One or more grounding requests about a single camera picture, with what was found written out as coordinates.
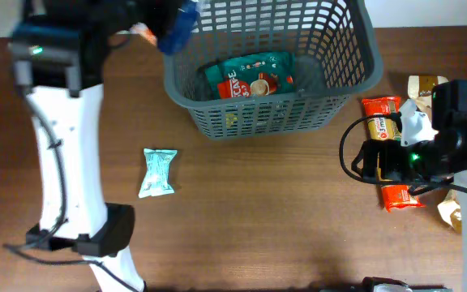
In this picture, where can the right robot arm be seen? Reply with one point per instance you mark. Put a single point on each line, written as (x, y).
(432, 152)

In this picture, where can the spaghetti packet orange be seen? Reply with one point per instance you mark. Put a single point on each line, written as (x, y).
(394, 196)

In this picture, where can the grey plastic basket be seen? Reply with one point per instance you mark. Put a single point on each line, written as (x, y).
(336, 57)

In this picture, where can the green coffee bag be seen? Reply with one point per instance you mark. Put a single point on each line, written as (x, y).
(253, 75)

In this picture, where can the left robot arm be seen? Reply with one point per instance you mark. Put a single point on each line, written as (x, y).
(58, 57)

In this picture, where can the light teal snack packet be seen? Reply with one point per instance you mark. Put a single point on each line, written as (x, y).
(156, 179)

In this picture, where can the cream cookie bag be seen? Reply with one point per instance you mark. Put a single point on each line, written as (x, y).
(450, 211)
(420, 90)

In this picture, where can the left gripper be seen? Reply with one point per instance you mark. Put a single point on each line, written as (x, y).
(162, 9)

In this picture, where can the tissue multipack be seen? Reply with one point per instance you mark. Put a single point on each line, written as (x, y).
(180, 34)

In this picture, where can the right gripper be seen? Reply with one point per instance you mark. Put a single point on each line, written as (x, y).
(388, 150)

